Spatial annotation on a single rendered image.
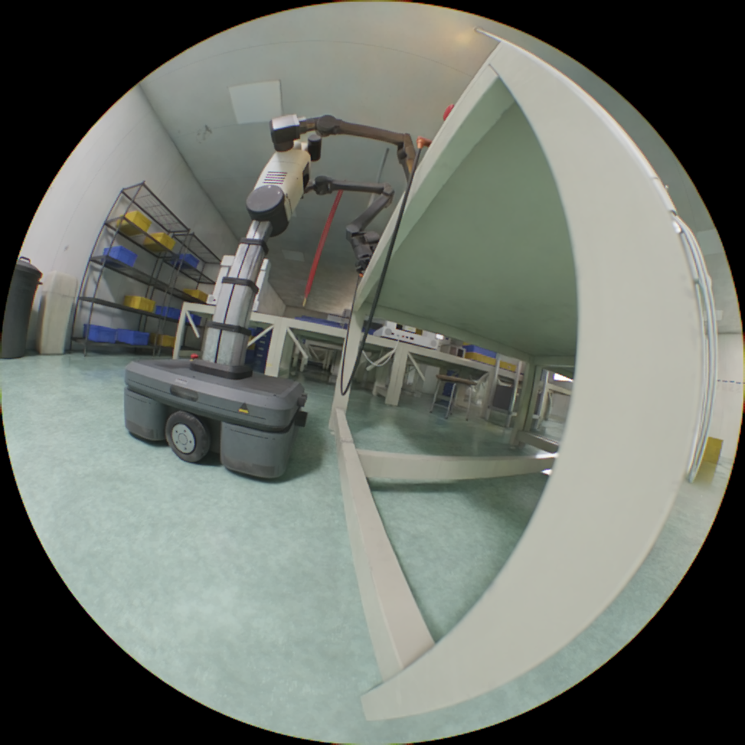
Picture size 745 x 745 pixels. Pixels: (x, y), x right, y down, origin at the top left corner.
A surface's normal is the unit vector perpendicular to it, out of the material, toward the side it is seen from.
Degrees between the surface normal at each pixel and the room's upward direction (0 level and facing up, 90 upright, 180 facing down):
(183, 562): 0
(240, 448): 90
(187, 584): 0
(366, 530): 0
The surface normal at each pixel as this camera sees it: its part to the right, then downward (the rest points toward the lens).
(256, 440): 0.21, 0.06
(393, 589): 0.19, -0.98
